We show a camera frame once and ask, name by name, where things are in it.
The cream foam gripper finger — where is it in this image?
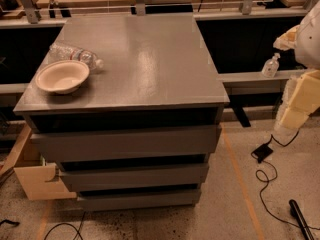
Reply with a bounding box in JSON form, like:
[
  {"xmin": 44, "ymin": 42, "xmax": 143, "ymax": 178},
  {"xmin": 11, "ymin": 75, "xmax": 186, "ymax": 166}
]
[
  {"xmin": 273, "ymin": 25, "xmax": 299, "ymax": 51},
  {"xmin": 274, "ymin": 70, "xmax": 320, "ymax": 134}
]

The grey top drawer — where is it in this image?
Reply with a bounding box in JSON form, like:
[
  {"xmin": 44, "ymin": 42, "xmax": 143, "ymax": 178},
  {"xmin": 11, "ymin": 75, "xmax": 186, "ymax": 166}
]
[{"xmin": 31, "ymin": 125, "xmax": 221, "ymax": 162}]

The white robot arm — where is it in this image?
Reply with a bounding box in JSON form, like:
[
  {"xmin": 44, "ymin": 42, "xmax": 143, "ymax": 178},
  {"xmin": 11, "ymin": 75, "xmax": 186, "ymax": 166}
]
[{"xmin": 273, "ymin": 1, "xmax": 320, "ymax": 135}]

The grey bottom drawer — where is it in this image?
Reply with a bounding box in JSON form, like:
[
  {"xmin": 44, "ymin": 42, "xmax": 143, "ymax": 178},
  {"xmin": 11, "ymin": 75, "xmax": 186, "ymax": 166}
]
[{"xmin": 77, "ymin": 189, "xmax": 201, "ymax": 211}]

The grey drawer cabinet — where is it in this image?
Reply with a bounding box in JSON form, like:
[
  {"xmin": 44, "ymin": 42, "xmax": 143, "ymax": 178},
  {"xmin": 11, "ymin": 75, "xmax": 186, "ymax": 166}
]
[{"xmin": 15, "ymin": 14, "xmax": 228, "ymax": 200}]

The hand sanitizer pump bottle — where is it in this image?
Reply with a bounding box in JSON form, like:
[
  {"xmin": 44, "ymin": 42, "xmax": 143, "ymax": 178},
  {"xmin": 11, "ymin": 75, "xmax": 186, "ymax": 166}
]
[{"xmin": 261, "ymin": 53, "xmax": 280, "ymax": 78}]

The black power adapter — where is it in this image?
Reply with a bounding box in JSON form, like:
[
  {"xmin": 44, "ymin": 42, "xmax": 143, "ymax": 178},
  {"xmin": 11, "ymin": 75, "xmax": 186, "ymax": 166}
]
[{"xmin": 252, "ymin": 144, "xmax": 273, "ymax": 163}]

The black tube on floor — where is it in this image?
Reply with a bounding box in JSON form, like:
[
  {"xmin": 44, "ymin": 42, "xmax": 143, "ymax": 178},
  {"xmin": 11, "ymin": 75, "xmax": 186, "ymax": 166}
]
[{"xmin": 289, "ymin": 199, "xmax": 314, "ymax": 240}]

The white paper bowl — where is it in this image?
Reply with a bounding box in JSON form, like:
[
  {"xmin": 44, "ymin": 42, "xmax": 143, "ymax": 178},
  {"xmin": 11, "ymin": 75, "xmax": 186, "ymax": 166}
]
[{"xmin": 35, "ymin": 60, "xmax": 90, "ymax": 94}]

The clear plastic water bottle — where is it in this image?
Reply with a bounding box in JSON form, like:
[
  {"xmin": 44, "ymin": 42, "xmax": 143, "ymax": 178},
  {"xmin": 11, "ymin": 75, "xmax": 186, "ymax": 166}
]
[{"xmin": 48, "ymin": 42, "xmax": 104, "ymax": 71}]

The light wooden board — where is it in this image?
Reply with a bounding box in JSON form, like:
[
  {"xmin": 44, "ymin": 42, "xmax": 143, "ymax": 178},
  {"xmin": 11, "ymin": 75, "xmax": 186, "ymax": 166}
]
[{"xmin": 0, "ymin": 124, "xmax": 76, "ymax": 201}]

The grey metal rail shelf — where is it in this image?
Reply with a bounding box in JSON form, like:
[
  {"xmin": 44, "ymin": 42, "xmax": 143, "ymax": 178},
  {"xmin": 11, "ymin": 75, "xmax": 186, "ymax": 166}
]
[{"xmin": 218, "ymin": 69, "xmax": 306, "ymax": 95}]

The black floor cable left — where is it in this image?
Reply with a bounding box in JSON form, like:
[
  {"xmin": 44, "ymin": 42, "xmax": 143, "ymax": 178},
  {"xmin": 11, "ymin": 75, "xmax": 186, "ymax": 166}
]
[{"xmin": 43, "ymin": 211, "xmax": 87, "ymax": 240}]

